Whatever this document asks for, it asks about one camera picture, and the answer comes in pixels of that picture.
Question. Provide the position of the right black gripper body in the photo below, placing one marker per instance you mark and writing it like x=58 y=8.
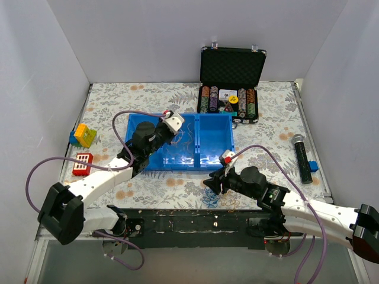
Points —
x=221 y=180

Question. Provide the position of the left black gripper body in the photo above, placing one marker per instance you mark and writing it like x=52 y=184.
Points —
x=167 y=134

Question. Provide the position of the blue plastic divided bin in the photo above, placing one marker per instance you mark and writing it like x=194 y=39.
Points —
x=201 y=141

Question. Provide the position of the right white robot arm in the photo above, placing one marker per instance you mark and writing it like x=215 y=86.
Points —
x=354 y=228

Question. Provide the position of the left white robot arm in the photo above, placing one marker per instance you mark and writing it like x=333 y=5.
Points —
x=65 y=212

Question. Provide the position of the black handheld microphone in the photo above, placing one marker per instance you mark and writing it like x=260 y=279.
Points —
x=303 y=163

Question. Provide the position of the colourful toy brick stack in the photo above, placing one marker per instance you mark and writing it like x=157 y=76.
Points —
x=83 y=136

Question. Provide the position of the small blue toy brick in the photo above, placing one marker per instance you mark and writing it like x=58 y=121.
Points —
x=313 y=166

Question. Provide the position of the red white toy block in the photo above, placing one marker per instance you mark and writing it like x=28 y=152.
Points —
x=82 y=168

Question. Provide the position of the black poker chip case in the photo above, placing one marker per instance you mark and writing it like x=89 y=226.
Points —
x=229 y=79

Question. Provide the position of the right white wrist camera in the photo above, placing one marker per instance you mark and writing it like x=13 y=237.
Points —
x=228 y=160

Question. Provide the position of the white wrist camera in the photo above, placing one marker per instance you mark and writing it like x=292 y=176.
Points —
x=173 y=120
x=228 y=160

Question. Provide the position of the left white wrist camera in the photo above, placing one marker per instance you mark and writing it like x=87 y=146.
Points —
x=173 y=120

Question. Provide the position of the aluminium frame rail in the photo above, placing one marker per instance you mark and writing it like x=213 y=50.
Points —
x=51 y=237

